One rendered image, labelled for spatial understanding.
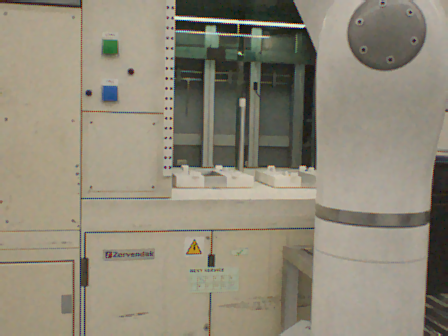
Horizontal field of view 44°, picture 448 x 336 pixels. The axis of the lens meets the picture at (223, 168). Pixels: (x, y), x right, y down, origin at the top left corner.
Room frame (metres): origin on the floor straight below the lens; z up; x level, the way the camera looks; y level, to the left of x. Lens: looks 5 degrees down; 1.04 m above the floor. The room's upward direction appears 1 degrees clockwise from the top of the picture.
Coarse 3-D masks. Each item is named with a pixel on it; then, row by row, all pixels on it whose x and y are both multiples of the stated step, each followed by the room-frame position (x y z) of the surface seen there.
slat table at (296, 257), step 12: (288, 252) 1.24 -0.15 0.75; (300, 252) 1.21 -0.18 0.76; (312, 252) 1.21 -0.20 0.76; (288, 264) 1.25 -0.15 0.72; (300, 264) 1.16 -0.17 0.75; (312, 264) 1.11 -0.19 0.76; (288, 276) 1.25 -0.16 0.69; (312, 276) 1.09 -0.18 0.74; (288, 288) 1.25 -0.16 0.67; (288, 300) 1.25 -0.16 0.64; (432, 300) 0.89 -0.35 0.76; (444, 300) 0.89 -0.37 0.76; (288, 312) 1.25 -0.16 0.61; (432, 312) 0.83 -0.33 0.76; (444, 312) 0.83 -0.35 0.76; (288, 324) 1.25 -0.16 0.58; (432, 324) 0.78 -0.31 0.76; (444, 324) 0.78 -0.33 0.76
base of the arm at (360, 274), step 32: (320, 224) 0.58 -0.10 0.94; (320, 256) 0.58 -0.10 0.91; (352, 256) 0.54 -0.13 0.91; (384, 256) 0.54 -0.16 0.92; (416, 256) 0.55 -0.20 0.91; (320, 288) 0.57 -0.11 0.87; (352, 288) 0.54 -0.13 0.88; (384, 288) 0.54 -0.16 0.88; (416, 288) 0.55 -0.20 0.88; (320, 320) 0.57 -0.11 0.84; (352, 320) 0.54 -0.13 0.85; (384, 320) 0.54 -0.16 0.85; (416, 320) 0.55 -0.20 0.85
